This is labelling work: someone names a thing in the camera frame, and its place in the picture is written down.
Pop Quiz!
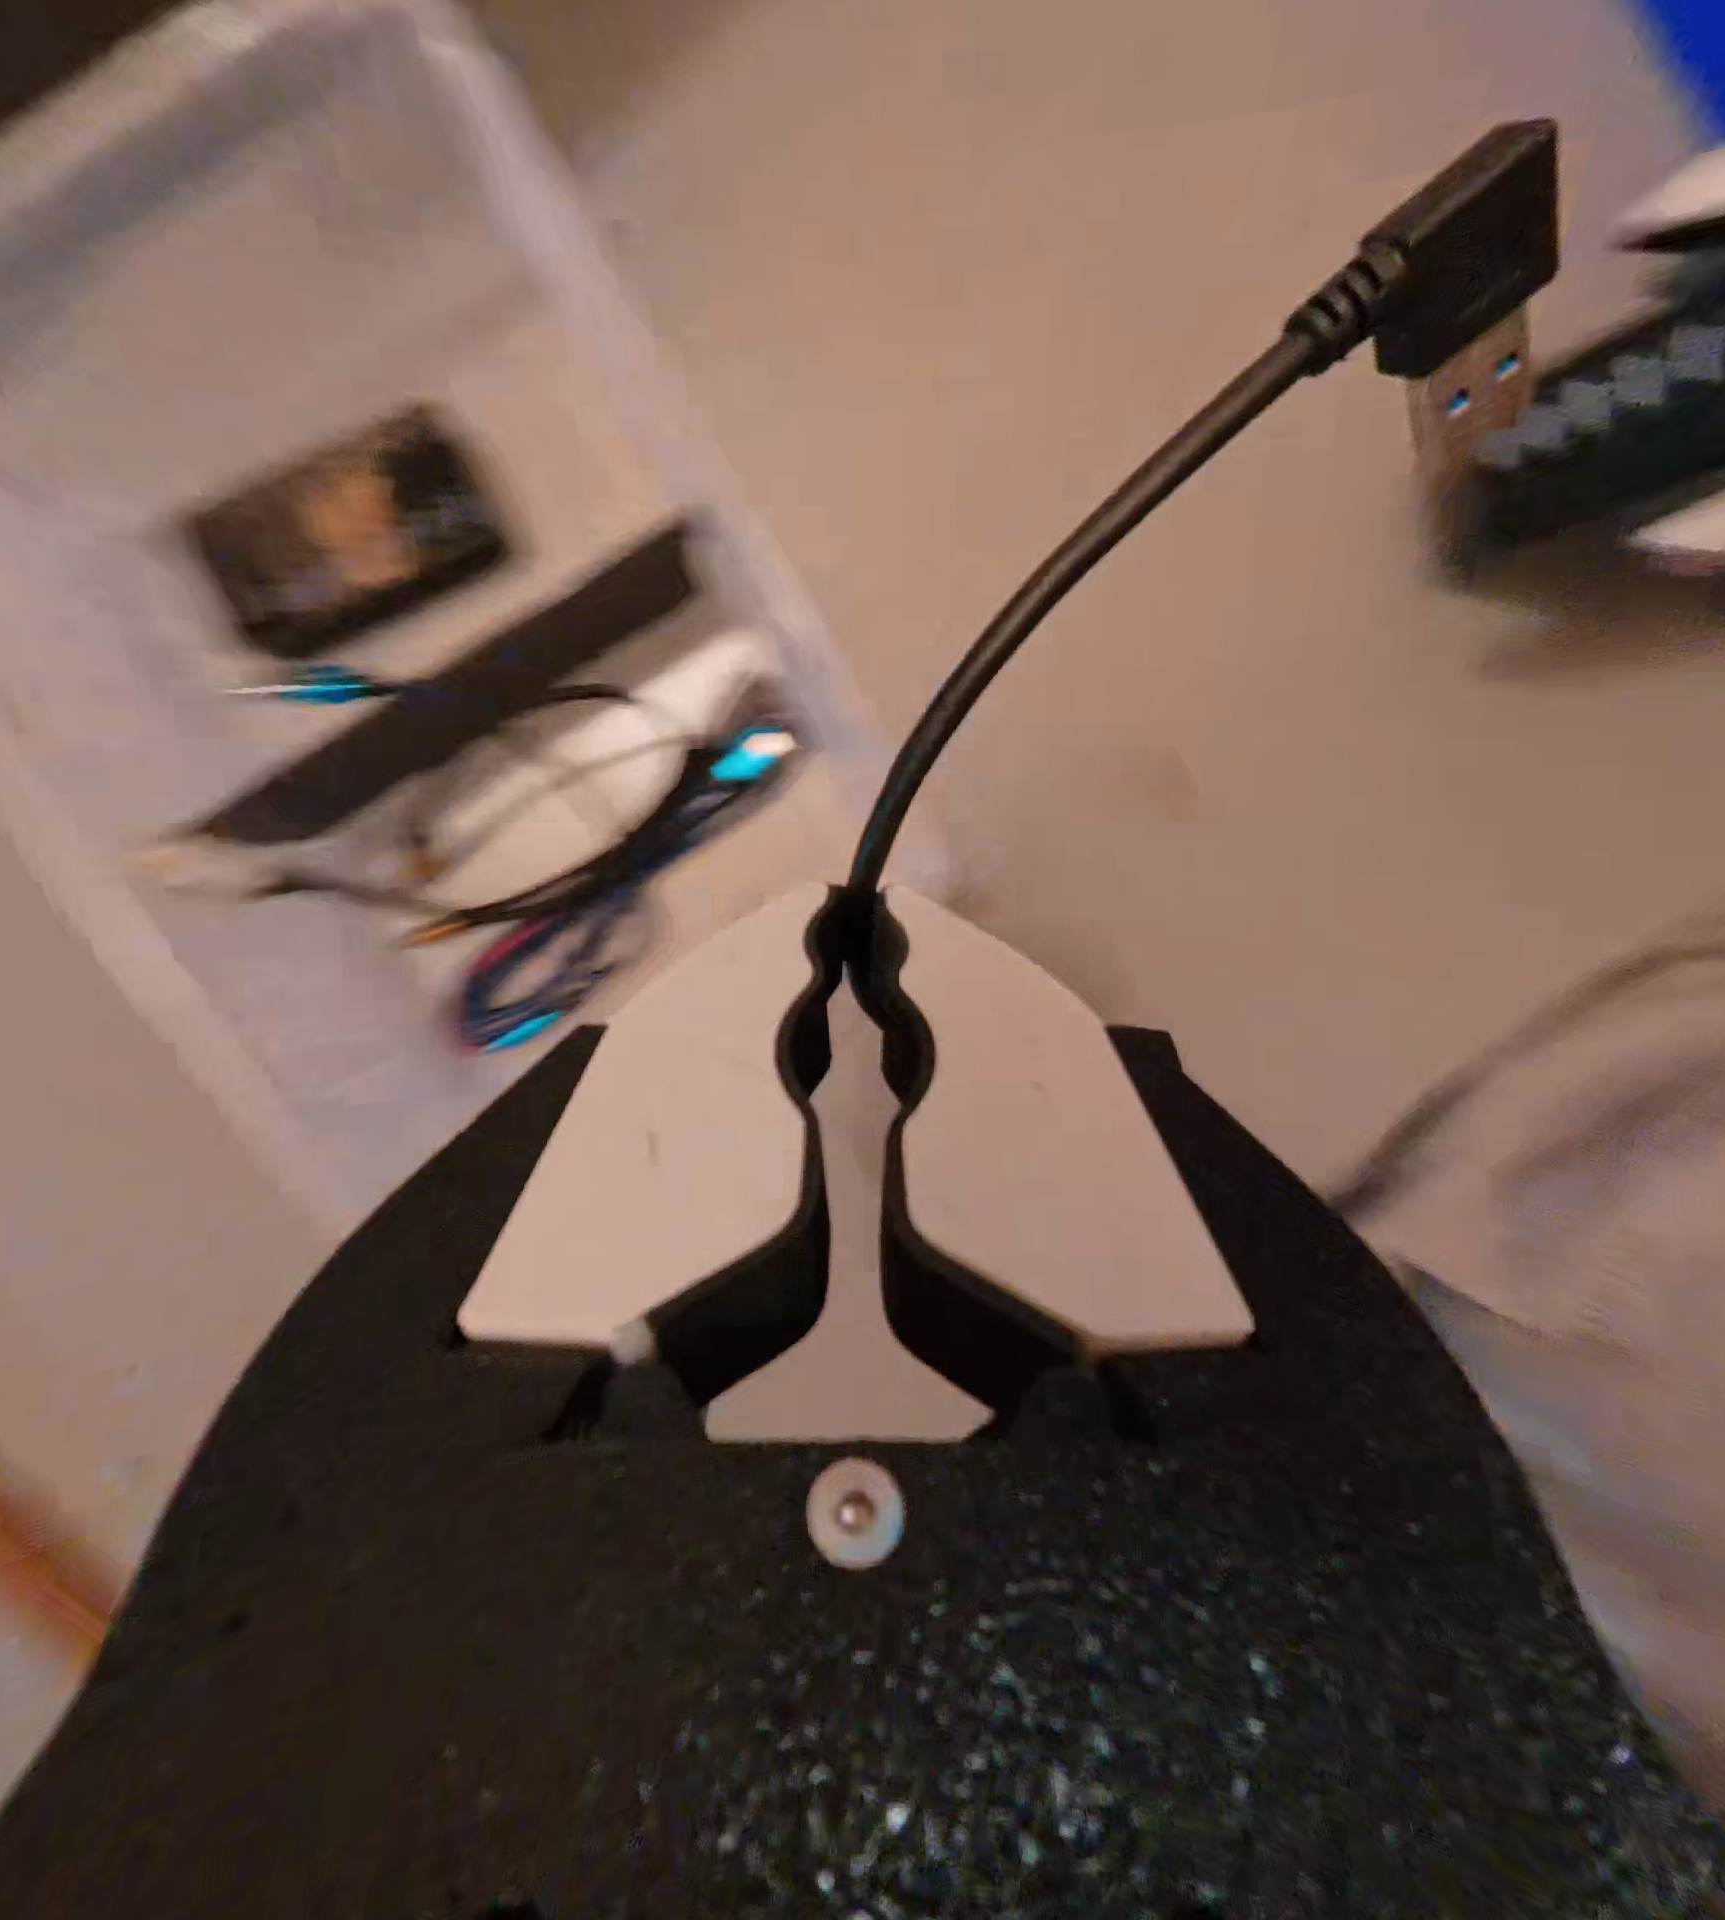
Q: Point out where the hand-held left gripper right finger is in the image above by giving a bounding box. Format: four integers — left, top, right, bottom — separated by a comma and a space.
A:
851, 884, 1256, 1412

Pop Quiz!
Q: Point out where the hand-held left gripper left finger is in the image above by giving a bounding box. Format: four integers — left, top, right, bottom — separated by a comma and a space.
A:
454, 884, 853, 1412

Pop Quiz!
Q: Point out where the black angled-plug USB cable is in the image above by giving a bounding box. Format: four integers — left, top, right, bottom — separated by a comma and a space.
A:
846, 120, 1563, 937

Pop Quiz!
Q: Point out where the clear plastic divided bin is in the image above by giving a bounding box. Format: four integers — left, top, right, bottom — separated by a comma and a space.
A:
0, 0, 955, 1233

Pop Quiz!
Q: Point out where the white rounded item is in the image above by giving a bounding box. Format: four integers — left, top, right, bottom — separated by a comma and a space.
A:
457, 631, 788, 888

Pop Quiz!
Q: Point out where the black divider strip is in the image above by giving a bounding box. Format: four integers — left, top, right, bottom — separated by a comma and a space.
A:
168, 517, 699, 850

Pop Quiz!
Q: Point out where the person's grey sweatshirt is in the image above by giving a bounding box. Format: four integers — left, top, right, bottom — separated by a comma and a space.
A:
1326, 931, 1725, 1849

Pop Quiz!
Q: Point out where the black rectangular device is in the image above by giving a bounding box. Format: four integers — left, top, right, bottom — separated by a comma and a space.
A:
183, 404, 510, 655

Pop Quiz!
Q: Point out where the blue coiled cable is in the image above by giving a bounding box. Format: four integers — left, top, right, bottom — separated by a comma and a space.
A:
457, 884, 654, 1052

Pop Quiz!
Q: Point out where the tangle of cables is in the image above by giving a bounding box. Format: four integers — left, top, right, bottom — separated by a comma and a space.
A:
395, 721, 805, 949

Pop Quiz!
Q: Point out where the thin black cable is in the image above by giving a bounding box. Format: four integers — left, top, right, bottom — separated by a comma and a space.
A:
224, 661, 638, 723

